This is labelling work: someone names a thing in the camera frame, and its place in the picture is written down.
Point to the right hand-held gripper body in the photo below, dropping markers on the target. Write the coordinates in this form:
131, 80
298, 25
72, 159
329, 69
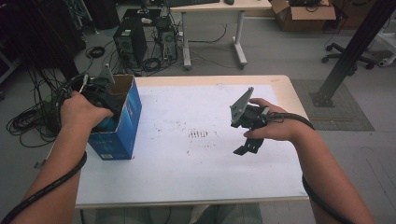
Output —
249, 116

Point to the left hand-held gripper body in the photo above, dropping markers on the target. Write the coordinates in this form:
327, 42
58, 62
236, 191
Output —
102, 93

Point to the blue cardboard box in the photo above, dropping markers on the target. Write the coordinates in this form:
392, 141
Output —
124, 133

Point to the person's right hand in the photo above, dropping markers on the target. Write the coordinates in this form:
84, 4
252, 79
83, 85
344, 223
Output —
280, 127

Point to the person's left hand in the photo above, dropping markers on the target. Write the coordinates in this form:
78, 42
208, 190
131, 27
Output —
79, 115

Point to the light wooden table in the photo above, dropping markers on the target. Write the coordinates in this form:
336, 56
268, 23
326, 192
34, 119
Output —
289, 90

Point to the white table mat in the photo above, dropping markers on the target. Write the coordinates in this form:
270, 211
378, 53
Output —
186, 174

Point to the black computer tower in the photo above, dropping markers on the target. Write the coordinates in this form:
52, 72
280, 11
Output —
130, 40

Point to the small grey computer tower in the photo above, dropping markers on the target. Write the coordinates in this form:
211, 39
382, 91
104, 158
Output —
168, 40

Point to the dark cabinet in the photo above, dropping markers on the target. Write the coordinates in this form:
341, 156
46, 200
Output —
34, 40

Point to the grey floor mat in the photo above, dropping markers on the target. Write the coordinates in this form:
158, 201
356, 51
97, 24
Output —
345, 121

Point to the black office chair base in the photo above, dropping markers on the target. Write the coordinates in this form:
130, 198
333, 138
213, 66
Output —
341, 55

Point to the open brown cardboard box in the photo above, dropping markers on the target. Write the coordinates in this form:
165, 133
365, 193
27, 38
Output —
303, 17

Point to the white-legged wooden desk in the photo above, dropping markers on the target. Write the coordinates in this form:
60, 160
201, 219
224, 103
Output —
218, 4

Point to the black computer mouse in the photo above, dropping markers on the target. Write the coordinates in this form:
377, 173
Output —
229, 2

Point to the black metal pillar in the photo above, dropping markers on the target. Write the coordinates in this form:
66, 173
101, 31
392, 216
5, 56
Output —
351, 53

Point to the black keyboard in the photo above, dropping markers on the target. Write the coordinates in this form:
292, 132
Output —
191, 2

